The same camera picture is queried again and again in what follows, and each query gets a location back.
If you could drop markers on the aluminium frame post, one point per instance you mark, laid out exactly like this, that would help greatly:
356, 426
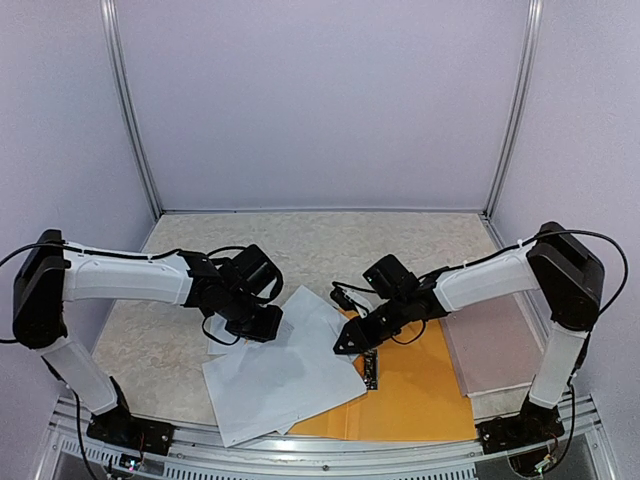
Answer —
109, 15
517, 106

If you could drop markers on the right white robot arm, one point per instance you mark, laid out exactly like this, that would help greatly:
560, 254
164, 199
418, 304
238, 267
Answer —
553, 265

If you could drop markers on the right aluminium frame post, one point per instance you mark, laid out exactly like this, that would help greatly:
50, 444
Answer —
517, 106

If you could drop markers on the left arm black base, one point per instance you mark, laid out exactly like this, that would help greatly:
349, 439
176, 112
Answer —
121, 428

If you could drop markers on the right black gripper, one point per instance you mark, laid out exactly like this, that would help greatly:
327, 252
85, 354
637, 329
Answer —
361, 338

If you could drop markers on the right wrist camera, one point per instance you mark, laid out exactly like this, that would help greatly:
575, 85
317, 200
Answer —
350, 298

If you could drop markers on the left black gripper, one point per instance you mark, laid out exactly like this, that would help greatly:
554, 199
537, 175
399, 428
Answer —
267, 331

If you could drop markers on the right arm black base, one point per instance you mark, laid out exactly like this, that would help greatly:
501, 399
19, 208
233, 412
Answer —
531, 425

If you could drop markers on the orange folder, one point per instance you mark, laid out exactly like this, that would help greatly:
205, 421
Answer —
417, 399

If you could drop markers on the orange folder spine clip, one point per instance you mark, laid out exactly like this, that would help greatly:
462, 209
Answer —
370, 369

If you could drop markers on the left aluminium frame post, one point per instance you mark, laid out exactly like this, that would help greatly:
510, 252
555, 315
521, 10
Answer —
109, 15

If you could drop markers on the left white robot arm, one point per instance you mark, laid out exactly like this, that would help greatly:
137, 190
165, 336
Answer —
60, 283

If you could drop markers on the front aluminium rail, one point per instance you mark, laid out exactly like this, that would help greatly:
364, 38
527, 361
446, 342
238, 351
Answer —
196, 452

